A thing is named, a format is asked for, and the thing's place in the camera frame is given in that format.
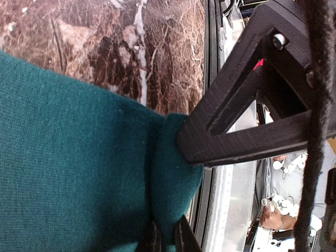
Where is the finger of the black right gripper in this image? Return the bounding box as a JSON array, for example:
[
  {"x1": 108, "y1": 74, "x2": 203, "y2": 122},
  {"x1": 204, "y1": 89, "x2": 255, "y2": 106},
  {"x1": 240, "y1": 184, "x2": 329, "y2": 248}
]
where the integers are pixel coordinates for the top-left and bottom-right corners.
[{"x1": 175, "y1": 2, "x2": 336, "y2": 167}]

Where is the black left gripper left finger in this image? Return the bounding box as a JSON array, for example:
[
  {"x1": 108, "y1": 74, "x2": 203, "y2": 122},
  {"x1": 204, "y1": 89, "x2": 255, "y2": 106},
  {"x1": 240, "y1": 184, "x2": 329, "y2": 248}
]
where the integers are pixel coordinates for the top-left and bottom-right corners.
[{"x1": 138, "y1": 220, "x2": 163, "y2": 252}]

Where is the dark green sock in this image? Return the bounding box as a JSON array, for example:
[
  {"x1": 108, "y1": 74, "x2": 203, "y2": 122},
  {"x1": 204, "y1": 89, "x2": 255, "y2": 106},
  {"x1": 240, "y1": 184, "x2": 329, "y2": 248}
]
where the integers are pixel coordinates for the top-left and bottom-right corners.
[{"x1": 1, "y1": 52, "x2": 203, "y2": 251}]

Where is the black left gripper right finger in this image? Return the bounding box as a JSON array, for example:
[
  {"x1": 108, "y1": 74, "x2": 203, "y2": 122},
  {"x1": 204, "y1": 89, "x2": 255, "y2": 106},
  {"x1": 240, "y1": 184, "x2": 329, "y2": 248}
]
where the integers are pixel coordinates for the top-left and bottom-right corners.
[{"x1": 174, "y1": 215, "x2": 202, "y2": 252}]

